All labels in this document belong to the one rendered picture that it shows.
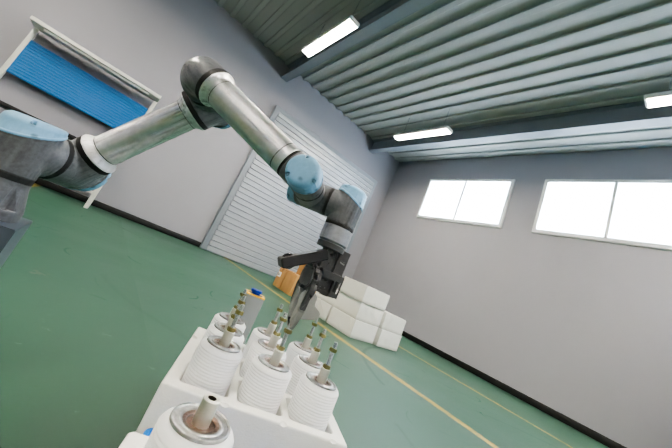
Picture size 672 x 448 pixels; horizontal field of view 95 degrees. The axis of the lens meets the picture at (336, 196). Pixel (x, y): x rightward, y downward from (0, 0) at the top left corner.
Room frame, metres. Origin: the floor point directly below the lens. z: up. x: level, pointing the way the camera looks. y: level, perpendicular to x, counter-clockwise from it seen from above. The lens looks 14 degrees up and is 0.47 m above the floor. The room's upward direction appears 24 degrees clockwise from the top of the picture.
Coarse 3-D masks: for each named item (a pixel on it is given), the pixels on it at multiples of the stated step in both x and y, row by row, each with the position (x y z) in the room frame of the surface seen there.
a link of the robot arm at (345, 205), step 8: (344, 184) 0.75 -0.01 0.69; (336, 192) 0.74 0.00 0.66; (344, 192) 0.74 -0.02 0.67; (352, 192) 0.73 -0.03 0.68; (360, 192) 0.73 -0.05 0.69; (336, 200) 0.73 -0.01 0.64; (344, 200) 0.73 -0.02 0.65; (352, 200) 0.73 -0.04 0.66; (360, 200) 0.74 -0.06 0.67; (328, 208) 0.74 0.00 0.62; (336, 208) 0.74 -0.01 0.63; (344, 208) 0.73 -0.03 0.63; (352, 208) 0.73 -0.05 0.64; (360, 208) 0.74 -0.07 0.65; (328, 216) 0.75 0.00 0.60; (336, 216) 0.73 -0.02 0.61; (344, 216) 0.73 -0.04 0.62; (352, 216) 0.73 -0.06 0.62; (336, 224) 0.73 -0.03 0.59; (344, 224) 0.73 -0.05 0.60; (352, 224) 0.74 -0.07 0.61; (352, 232) 0.75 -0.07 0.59
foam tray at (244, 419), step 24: (192, 336) 0.95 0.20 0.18; (168, 384) 0.66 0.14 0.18; (240, 384) 0.80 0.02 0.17; (168, 408) 0.66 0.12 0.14; (240, 408) 0.68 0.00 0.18; (240, 432) 0.68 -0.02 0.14; (264, 432) 0.69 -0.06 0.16; (288, 432) 0.70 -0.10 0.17; (312, 432) 0.71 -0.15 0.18; (336, 432) 0.76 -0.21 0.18
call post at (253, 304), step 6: (246, 300) 1.11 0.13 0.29; (252, 300) 1.12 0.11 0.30; (258, 300) 1.12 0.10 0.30; (246, 306) 1.11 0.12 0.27; (252, 306) 1.12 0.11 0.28; (258, 306) 1.12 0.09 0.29; (246, 312) 1.12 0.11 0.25; (252, 312) 1.12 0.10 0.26; (258, 312) 1.12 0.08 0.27; (246, 318) 1.12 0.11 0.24; (252, 318) 1.12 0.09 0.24; (246, 324) 1.12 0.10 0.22; (252, 324) 1.12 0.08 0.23; (246, 330) 1.12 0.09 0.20; (246, 336) 1.12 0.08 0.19
